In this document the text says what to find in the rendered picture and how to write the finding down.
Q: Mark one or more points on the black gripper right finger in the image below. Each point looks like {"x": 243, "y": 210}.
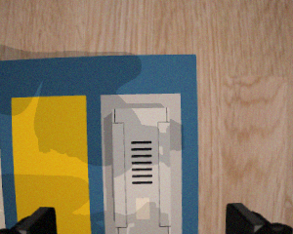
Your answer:
{"x": 240, "y": 219}

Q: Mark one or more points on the grey rectangular block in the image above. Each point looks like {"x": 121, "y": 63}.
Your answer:
{"x": 143, "y": 153}

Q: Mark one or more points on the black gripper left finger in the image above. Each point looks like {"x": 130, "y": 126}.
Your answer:
{"x": 42, "y": 221}

